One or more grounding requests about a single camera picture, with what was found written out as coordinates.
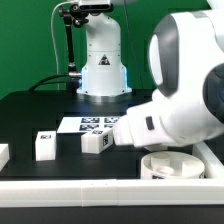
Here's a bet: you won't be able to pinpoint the white tag sheet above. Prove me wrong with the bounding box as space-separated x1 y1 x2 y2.
57 116 119 134

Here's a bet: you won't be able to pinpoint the white L-shaped border frame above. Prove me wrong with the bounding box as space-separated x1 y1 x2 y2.
0 141 224 209

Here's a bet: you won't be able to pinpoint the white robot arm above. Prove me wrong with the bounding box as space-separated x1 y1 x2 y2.
113 5 224 147

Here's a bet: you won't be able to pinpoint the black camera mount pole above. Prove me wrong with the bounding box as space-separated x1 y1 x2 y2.
59 5 88 94

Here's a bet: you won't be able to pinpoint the white part at left edge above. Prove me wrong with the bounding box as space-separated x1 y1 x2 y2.
0 144 10 171

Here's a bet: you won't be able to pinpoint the grey camera on pole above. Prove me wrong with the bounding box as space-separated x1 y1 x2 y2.
78 0 113 13

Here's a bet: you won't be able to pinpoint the white cable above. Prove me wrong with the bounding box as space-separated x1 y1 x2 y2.
50 0 78 76

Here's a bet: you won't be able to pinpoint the black cables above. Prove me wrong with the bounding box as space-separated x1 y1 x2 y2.
28 73 72 92

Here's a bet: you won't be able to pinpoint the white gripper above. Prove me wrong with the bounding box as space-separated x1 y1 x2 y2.
113 105 174 147

